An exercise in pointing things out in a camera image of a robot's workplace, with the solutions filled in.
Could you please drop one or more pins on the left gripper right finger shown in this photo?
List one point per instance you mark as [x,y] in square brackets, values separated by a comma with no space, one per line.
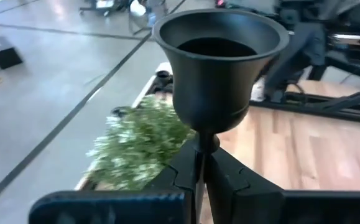
[238,193]

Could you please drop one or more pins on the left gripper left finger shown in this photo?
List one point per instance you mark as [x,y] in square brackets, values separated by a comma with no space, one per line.
[179,171]

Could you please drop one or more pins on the black metal candlestick holder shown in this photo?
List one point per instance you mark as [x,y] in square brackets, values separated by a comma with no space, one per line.
[163,74]
[210,87]

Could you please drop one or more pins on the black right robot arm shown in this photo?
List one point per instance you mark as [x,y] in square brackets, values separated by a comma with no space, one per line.
[301,53]

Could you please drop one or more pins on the green potted plant black pot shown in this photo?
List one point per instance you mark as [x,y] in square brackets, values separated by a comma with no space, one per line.
[136,146]

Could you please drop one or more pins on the black box on floor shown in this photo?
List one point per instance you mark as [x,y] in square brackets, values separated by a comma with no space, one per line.
[7,57]

